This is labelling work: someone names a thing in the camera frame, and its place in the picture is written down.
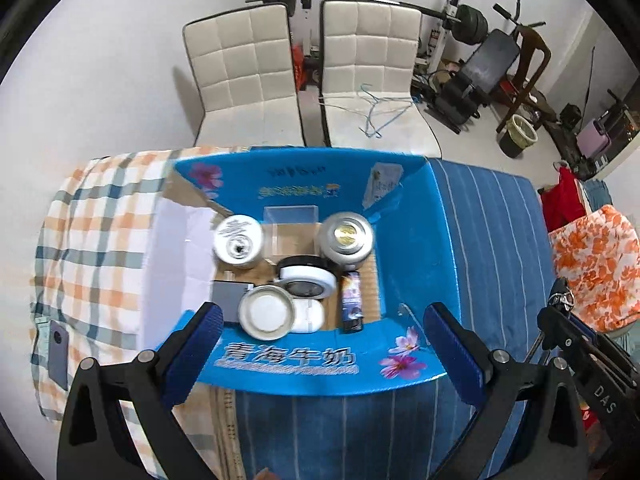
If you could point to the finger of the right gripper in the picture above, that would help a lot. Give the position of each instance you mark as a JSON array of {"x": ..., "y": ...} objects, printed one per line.
[{"x": 560, "y": 329}]

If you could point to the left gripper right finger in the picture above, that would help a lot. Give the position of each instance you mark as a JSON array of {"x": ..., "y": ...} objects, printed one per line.
[{"x": 550, "y": 441}]

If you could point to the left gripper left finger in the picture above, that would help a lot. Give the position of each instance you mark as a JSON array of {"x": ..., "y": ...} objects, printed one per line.
[{"x": 95, "y": 442}]

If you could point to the keychain with keys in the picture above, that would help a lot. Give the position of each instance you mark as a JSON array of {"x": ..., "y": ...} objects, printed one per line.
[{"x": 560, "y": 295}]

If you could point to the grey 65W charger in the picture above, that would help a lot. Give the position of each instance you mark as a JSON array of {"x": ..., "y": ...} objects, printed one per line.
[{"x": 227, "y": 295}]

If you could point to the tin lid white inside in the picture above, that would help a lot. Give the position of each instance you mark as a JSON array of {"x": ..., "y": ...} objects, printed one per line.
[{"x": 266, "y": 312}]

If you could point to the white earbuds case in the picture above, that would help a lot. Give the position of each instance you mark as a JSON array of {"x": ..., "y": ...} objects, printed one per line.
[{"x": 308, "y": 316}]

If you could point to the black white round tin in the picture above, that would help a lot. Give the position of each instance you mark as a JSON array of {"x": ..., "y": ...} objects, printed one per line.
[{"x": 306, "y": 276}]

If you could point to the clear acrylic box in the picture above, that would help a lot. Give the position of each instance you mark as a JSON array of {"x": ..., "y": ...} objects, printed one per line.
[{"x": 290, "y": 231}]

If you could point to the grey tin gold top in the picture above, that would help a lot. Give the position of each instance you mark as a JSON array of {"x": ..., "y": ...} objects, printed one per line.
[{"x": 346, "y": 239}]

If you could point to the orange floral cushion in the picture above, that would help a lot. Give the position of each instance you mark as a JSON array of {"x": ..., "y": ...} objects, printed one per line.
[{"x": 598, "y": 254}]

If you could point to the dark smartphone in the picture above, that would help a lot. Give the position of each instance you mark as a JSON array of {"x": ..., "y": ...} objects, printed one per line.
[{"x": 58, "y": 355}]

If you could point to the plaid checkered cloth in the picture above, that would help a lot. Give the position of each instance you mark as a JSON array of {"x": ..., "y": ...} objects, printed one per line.
[{"x": 88, "y": 277}]

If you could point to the red cloth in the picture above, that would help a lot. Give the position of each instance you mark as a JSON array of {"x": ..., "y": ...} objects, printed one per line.
[{"x": 561, "y": 203}]

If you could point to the pink container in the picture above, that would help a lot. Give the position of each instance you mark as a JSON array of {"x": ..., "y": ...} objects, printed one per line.
[{"x": 593, "y": 139}]

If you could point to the dark waste bin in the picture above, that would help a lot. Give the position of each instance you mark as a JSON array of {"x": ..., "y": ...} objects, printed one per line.
[{"x": 517, "y": 135}]

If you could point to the blue cardboard milk box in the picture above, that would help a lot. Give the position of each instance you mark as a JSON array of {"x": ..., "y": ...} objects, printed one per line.
[{"x": 410, "y": 267}]

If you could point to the brown wooden chair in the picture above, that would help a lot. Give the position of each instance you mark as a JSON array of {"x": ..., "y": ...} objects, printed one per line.
[{"x": 521, "y": 88}]

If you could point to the black weight bench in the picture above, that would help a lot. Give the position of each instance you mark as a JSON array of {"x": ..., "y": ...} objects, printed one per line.
[{"x": 459, "y": 98}]

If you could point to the right white padded chair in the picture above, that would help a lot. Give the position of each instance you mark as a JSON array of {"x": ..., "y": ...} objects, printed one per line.
[{"x": 376, "y": 43}]

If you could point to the white padded chair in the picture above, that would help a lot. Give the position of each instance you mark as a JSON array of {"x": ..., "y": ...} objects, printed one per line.
[
  {"x": 242, "y": 65},
  {"x": 376, "y": 43}
]

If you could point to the left white padded chair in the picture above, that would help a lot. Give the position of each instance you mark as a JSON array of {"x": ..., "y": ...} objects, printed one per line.
[{"x": 242, "y": 65}]

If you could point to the wire clothes hanger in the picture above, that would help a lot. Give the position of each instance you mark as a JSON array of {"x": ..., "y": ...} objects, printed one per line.
[{"x": 363, "y": 110}]

